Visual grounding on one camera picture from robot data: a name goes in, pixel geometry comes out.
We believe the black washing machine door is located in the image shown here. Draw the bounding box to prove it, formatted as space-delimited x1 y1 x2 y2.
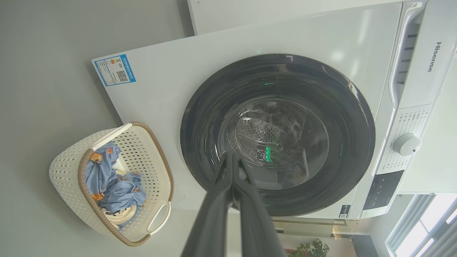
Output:
180 54 376 217

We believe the dark washing machine display panel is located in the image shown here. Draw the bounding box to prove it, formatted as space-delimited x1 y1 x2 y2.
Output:
363 170 405 211

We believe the white front-load washing machine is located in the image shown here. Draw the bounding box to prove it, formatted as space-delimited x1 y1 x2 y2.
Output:
92 0 457 220

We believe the bright window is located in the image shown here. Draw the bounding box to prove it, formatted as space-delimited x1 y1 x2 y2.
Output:
386 195 457 257

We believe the blue printed garment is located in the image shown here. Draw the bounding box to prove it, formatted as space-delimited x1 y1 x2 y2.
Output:
85 141 122 201

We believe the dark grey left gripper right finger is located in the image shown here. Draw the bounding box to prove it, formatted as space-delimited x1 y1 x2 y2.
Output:
232 154 286 257

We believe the cream perforated laundry basket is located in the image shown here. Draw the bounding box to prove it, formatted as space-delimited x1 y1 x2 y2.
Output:
49 121 175 247

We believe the blue energy label sticker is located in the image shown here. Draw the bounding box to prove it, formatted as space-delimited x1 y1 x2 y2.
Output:
94 54 136 86

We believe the stainless steel washing machine drum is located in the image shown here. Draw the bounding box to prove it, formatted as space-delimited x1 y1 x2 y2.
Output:
228 100 329 190

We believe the green potted plant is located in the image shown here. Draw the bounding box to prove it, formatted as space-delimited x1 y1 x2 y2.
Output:
286 238 331 257

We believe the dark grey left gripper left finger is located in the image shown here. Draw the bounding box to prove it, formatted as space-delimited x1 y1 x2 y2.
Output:
181 153 235 257

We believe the white washing machine control knob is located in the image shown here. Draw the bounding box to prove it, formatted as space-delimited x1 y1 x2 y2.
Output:
393 133 422 156

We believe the white detergent drawer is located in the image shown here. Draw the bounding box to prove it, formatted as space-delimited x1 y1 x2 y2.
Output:
388 2 457 109

